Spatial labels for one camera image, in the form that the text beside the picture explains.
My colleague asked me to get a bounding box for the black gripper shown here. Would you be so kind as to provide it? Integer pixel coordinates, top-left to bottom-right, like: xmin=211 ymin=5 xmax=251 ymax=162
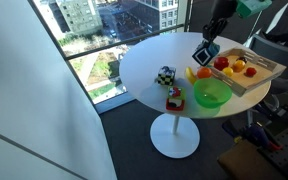
xmin=201 ymin=17 xmax=229 ymax=48

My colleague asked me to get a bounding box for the blue number plush cube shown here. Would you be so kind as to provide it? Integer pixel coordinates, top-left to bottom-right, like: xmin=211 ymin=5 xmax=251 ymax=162
xmin=191 ymin=40 xmax=221 ymax=67

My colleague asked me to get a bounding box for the red toy apple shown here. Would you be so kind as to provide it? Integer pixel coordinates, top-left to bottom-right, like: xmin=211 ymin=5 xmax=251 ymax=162
xmin=213 ymin=56 xmax=230 ymax=72

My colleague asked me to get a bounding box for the yellow toy lemon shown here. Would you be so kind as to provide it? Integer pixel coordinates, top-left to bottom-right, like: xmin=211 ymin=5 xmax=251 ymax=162
xmin=221 ymin=66 xmax=235 ymax=78

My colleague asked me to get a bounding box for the yellow orange toy fruit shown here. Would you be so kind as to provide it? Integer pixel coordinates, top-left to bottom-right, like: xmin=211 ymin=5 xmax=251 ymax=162
xmin=232 ymin=59 xmax=247 ymax=74

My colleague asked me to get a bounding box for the yellow toy banana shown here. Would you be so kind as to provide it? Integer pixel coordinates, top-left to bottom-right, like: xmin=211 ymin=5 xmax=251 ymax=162
xmin=184 ymin=66 xmax=199 ymax=87

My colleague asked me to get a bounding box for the small red toy tomato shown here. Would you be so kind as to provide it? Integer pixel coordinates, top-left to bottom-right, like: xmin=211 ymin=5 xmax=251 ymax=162
xmin=244 ymin=67 xmax=258 ymax=78

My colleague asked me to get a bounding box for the green plastic bowl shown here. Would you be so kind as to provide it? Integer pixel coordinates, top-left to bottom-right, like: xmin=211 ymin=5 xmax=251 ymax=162
xmin=192 ymin=77 xmax=233 ymax=110

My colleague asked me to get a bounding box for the black white checkered toy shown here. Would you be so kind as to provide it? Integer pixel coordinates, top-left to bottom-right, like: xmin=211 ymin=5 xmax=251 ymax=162
xmin=156 ymin=65 xmax=177 ymax=87

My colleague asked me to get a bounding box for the red green plush cube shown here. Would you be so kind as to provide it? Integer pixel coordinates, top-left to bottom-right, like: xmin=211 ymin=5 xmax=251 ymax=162
xmin=165 ymin=86 xmax=187 ymax=113

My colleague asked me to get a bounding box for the light wooden tray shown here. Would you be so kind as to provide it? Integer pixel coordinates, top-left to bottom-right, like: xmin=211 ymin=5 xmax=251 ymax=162
xmin=203 ymin=47 xmax=287 ymax=98

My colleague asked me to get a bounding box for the dark glass high-rise building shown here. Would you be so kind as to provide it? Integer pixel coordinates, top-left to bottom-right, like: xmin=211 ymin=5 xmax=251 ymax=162
xmin=133 ymin=0 xmax=180 ymax=32

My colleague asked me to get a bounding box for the grey office chair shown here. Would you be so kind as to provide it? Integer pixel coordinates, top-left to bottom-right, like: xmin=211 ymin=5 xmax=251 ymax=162
xmin=247 ymin=33 xmax=288 ymax=98

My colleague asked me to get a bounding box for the brown cardboard box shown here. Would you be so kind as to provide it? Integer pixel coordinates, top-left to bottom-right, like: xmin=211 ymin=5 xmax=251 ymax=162
xmin=217 ymin=139 xmax=285 ymax=180

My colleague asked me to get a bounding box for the grey high-rise building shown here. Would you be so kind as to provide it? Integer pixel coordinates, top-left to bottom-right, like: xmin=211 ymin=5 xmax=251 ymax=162
xmin=55 ymin=0 xmax=103 ymax=36

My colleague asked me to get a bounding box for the teal wrist camera housing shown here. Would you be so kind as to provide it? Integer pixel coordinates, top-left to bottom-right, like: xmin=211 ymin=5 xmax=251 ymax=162
xmin=236 ymin=0 xmax=273 ymax=19

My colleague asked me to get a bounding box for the dark window frame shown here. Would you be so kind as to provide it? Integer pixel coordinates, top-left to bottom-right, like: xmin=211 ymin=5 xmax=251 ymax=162
xmin=27 ymin=0 xmax=193 ymax=114

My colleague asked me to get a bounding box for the white table pedestal base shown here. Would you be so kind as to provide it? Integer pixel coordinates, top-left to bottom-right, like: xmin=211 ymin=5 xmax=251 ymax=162
xmin=149 ymin=113 xmax=201 ymax=159

